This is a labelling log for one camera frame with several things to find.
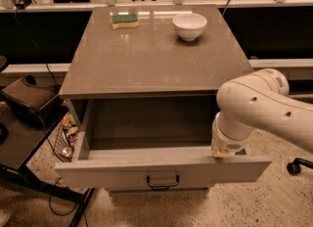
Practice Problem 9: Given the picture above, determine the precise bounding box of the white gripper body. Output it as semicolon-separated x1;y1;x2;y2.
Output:
211;119;249;153

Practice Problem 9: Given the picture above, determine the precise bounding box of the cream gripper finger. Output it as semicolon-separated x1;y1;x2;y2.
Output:
211;142;235;158

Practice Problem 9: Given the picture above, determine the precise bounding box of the grey top drawer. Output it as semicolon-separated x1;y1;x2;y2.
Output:
56;96;270;193

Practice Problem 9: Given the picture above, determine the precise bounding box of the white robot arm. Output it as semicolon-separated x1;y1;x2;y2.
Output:
211;68;313;158

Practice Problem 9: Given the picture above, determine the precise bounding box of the grey drawer cabinet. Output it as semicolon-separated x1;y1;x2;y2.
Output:
58;4;255;196

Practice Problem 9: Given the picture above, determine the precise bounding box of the white bowl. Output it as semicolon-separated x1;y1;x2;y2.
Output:
172;13;207;41

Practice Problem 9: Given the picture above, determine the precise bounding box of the green yellow sponge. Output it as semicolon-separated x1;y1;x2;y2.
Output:
112;14;139;29

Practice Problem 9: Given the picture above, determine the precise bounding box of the black side table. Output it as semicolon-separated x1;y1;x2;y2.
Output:
0;107;94;227

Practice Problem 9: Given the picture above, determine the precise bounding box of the brown VR headset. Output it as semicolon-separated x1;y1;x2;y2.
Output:
0;74;63;125

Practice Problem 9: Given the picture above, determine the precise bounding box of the black power adapter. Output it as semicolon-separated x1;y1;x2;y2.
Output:
16;0;32;9

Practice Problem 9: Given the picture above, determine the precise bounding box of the wire basket with snacks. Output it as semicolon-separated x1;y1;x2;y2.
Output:
53;113;79;162

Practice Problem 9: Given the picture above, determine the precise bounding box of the black cable on floor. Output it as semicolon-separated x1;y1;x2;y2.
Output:
48;176;79;217

